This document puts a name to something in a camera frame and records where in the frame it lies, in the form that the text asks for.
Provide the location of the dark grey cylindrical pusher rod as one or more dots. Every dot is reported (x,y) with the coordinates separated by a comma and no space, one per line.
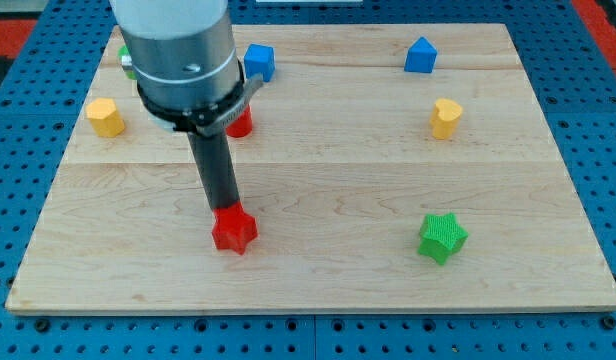
(214,164)

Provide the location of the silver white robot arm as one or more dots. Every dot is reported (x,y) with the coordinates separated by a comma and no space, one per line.
(189,79)

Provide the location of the red circle block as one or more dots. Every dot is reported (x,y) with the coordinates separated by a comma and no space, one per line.
(242,126)

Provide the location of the yellow hexagon block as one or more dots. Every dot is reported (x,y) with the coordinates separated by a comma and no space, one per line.
(105,118)

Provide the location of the green circle block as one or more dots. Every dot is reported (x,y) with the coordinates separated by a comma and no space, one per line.
(125,61)

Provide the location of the red star block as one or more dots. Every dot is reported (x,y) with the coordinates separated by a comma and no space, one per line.
(234,228)

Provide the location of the blue cube block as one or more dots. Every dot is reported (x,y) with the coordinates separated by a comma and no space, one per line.
(259,59)

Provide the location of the light wooden board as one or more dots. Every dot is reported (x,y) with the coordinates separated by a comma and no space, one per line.
(339,172)

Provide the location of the blue pentagon block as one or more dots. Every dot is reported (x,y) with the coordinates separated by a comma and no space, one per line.
(421,56)

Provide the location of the yellow heart block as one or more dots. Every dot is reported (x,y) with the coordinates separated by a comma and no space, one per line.
(445,117)

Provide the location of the green star block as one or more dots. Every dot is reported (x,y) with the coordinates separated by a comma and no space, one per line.
(441,237)

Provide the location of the metal hose clamp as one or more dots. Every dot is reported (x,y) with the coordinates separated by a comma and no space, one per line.
(211,118)

